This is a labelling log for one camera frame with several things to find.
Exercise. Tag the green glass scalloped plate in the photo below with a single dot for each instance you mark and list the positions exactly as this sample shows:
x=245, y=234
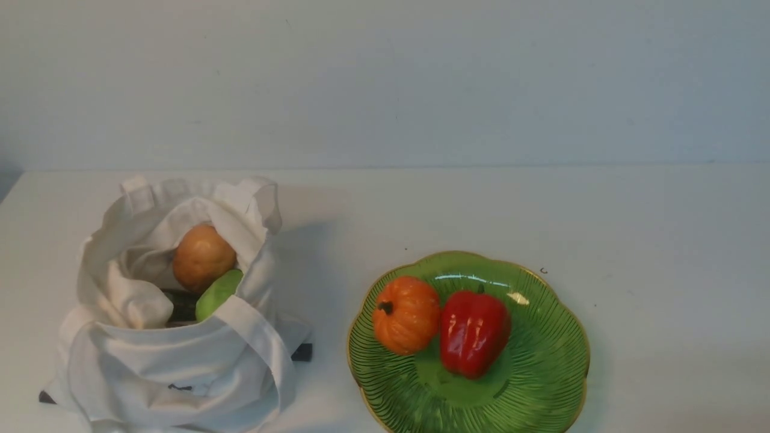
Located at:
x=537, y=384

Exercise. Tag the orange toy pumpkin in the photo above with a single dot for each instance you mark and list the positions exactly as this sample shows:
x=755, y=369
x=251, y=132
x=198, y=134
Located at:
x=407, y=315

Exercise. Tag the brown toy potato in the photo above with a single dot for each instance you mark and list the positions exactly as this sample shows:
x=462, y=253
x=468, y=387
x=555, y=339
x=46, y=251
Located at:
x=202, y=257

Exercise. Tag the dark purple toy vegetable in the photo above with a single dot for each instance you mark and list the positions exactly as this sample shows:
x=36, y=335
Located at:
x=184, y=306

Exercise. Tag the black base under bag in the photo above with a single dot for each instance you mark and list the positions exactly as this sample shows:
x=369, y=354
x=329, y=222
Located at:
x=304, y=353

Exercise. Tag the red toy bell pepper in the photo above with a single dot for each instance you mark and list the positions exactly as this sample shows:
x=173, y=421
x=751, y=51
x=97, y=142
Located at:
x=475, y=327

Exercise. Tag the white cloth tote bag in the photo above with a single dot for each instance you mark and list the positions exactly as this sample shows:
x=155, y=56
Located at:
x=119, y=367

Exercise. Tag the light green toy vegetable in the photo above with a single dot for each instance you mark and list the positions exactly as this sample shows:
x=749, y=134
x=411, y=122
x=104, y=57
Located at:
x=217, y=293

